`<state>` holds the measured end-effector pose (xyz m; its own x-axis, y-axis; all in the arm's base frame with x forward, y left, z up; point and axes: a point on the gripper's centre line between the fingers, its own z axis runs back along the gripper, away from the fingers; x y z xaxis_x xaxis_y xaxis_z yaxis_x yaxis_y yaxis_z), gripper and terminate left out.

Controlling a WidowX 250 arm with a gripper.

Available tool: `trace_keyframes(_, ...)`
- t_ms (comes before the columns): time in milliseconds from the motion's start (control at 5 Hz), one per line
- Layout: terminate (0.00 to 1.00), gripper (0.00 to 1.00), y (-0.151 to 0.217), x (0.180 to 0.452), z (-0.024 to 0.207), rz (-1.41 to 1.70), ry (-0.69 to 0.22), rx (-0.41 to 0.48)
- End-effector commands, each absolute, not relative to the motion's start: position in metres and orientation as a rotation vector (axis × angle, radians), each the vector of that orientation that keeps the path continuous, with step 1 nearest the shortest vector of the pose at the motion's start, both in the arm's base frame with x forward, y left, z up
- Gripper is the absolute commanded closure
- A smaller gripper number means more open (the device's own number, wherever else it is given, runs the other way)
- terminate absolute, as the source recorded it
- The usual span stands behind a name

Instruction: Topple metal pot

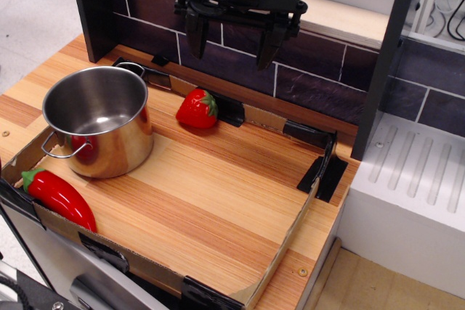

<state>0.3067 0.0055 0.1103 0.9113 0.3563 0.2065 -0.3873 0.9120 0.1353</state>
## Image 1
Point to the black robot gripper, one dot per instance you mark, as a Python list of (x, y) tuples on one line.
[(279, 19)]

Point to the stainless steel pot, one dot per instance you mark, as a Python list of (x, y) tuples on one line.
[(100, 119)]

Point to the cardboard fence with black tape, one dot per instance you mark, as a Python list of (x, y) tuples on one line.
[(210, 212)]

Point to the red toy strawberry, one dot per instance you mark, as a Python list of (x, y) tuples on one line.
[(199, 109)]

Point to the red toy chili pepper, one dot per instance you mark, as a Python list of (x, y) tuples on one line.
[(59, 196)]

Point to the white sink drainboard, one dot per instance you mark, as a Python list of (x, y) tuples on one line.
[(405, 207)]

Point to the dark grey shelf frame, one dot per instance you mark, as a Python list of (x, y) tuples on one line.
[(100, 42)]

